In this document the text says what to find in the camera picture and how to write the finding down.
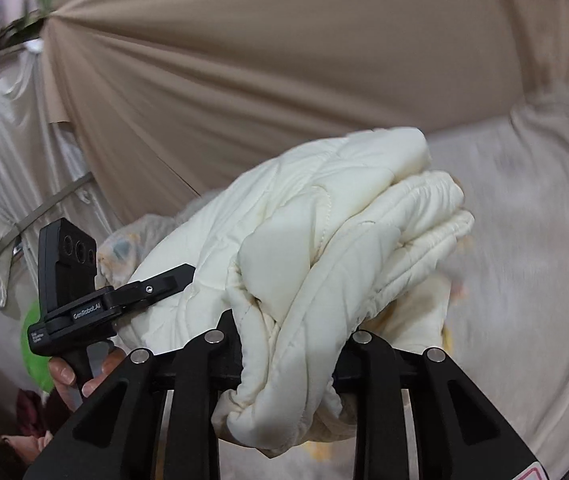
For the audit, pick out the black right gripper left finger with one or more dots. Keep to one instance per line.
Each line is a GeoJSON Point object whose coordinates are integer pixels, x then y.
{"type": "Point", "coordinates": [153, 415]}

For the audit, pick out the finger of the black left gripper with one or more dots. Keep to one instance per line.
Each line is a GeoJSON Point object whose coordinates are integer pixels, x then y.
{"type": "Point", "coordinates": [142, 294]}

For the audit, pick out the white sheer curtain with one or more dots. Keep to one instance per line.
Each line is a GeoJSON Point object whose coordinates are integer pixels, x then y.
{"type": "Point", "coordinates": [44, 175]}

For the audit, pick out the beige curtain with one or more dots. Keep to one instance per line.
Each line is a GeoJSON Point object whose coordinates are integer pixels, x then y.
{"type": "Point", "coordinates": [172, 98]}

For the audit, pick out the light grey printed bed blanket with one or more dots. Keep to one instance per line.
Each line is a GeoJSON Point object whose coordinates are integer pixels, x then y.
{"type": "Point", "coordinates": [507, 318]}

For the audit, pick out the cream quilted jacket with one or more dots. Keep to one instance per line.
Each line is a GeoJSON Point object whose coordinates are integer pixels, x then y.
{"type": "Point", "coordinates": [301, 250]}

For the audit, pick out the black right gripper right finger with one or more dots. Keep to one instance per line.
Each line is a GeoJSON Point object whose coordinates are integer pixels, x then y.
{"type": "Point", "coordinates": [422, 413]}

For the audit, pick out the person's left hand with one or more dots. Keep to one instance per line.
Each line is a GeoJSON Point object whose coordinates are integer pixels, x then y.
{"type": "Point", "coordinates": [64, 378]}

